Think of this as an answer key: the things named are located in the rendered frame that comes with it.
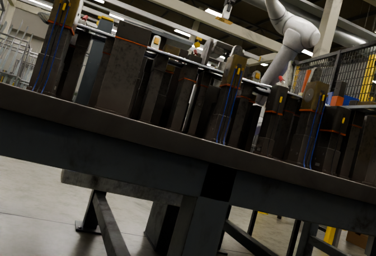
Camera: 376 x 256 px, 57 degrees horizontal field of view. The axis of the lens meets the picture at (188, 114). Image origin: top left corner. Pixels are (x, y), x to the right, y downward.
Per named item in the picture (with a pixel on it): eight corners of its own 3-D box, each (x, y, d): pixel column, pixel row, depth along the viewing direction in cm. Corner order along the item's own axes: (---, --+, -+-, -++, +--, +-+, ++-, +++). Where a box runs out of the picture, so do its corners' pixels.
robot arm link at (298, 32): (235, 123, 231) (257, 143, 217) (221, 120, 220) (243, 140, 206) (302, 20, 210) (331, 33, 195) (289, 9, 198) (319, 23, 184)
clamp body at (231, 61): (211, 143, 125) (236, 52, 127) (203, 140, 137) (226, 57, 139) (228, 148, 127) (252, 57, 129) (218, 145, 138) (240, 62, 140)
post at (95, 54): (73, 103, 166) (99, 17, 169) (74, 104, 174) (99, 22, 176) (89, 108, 168) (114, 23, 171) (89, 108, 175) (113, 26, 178)
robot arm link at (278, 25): (278, 1, 207) (294, 9, 198) (287, 19, 221) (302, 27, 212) (263, 18, 208) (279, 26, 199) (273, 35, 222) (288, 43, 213)
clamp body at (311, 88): (299, 167, 130) (322, 79, 132) (283, 163, 142) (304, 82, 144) (314, 172, 131) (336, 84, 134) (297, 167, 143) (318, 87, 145)
